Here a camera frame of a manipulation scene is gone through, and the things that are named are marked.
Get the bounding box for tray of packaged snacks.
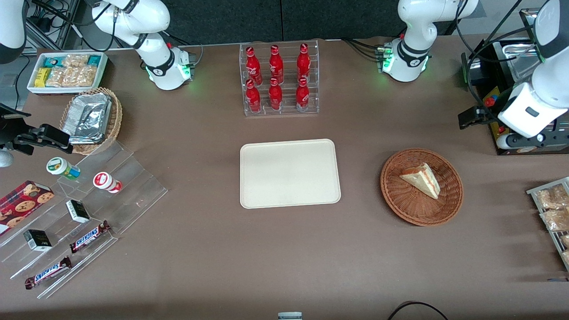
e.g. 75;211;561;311
526;176;569;272

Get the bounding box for red lid yogurt cup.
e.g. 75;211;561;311
92;172;123;194

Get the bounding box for small black box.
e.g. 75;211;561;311
65;199;91;224
23;229;53;252

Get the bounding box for stainless steel pan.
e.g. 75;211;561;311
500;40;544;83

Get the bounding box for light oval wicker basket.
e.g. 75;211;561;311
60;87;123;156

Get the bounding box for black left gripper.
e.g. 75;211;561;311
458;104;505;131

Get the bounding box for triangle sandwich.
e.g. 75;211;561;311
399;162;441;200

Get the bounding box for black left arm base cables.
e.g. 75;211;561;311
341;37;386;62

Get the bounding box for green lid yogurt cup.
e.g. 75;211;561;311
46;157;81;180

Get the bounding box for silver foil pouch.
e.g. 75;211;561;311
62;92;112;139
68;132;108;145

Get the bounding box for black countertop appliance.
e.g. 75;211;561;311
460;8;569;156

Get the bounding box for red cola bottle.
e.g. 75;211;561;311
245;79;262;114
295;78;311;113
297;43;311;84
268;78;284;112
245;46;263;86
268;44;285;85

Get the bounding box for black right arm base cables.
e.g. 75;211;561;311
165;30;204;68

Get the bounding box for aluminium frame with cables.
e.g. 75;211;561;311
25;0;86;51

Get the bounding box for clear acrylic bottle rack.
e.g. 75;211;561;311
239;40;320;116

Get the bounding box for cream plastic tray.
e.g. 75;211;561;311
240;139;342;209

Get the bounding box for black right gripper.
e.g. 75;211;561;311
0;104;73;156

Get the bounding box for clear bag of crackers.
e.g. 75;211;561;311
46;67;72;88
62;54;90;70
69;65;98;88

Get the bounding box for black arm base cables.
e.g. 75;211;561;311
165;30;204;68
341;37;386;62

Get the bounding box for brown round wicker basket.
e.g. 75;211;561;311
380;148;464;227

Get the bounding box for clear acrylic stepped stand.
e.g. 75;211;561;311
0;140;169;300

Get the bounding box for Snickers chocolate bar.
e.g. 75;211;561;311
69;220;111;254
24;256;72;290

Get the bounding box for black looped cable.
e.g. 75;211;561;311
386;300;450;320

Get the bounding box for red cookie box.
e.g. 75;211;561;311
0;180;55;236

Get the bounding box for white rectangular snack bin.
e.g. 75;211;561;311
27;52;109;95

